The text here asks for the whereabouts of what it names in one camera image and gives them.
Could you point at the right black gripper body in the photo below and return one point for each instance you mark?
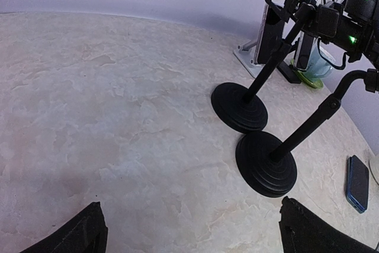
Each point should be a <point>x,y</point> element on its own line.
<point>324,22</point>

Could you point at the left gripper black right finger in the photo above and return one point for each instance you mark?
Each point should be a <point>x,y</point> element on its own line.
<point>303,231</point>

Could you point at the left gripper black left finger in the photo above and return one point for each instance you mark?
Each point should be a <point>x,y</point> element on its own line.
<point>85,232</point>

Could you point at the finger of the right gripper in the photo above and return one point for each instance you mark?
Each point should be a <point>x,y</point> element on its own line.
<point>293,9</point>

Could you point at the black folding phone stand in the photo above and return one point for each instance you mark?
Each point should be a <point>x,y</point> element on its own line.
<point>287,72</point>

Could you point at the blue phone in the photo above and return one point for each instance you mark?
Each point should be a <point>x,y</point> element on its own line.
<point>357,184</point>

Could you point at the white folding phone stand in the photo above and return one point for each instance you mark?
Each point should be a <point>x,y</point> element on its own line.
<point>246,54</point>

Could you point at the black round-base stand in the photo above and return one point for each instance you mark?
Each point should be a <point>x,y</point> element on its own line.
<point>239,107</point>
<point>266,163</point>

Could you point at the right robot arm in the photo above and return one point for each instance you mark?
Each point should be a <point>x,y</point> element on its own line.
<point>351,25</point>

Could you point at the light blue mug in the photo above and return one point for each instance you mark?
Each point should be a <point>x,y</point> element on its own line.
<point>318,67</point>

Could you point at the green saucer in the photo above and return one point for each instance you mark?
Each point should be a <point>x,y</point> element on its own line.
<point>312,83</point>

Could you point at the cream ceramic mug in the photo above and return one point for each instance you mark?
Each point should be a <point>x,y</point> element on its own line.
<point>374,168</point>

